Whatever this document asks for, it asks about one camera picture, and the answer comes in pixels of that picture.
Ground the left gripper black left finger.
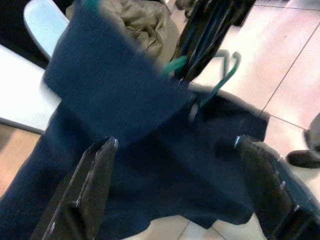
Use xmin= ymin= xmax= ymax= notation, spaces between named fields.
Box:
xmin=29 ymin=136 xmax=120 ymax=240

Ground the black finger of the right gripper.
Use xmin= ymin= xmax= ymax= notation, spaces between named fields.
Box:
xmin=189 ymin=0 xmax=256 ymax=81
xmin=174 ymin=0 xmax=213 ymax=81

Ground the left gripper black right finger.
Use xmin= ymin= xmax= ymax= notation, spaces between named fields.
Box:
xmin=233 ymin=134 xmax=320 ymax=240

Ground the green plastic hanger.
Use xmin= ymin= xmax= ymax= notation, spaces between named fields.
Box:
xmin=79 ymin=0 xmax=242 ymax=109

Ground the navy garment with white logo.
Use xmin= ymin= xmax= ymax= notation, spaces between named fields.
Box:
xmin=0 ymin=0 xmax=271 ymax=240

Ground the olive green bag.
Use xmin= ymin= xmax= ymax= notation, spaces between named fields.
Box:
xmin=116 ymin=0 xmax=181 ymax=70

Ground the dark shoe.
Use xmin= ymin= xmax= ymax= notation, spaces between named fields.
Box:
xmin=286 ymin=149 xmax=320 ymax=170

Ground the white plastic chair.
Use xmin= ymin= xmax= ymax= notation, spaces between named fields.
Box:
xmin=23 ymin=0 xmax=71 ymax=62

